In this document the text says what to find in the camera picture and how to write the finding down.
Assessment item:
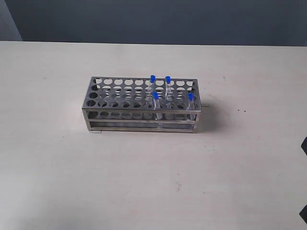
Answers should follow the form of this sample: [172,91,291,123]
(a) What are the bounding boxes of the blue capped tube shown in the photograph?
[145,75,155,101]
[188,93,195,121]
[152,92,162,120]
[165,76,173,102]

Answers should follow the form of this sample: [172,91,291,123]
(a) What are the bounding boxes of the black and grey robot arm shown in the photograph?
[299,138,307,223]

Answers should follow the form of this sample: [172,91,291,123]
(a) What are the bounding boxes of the stainless steel test tube rack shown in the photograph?
[82,77,201,133]

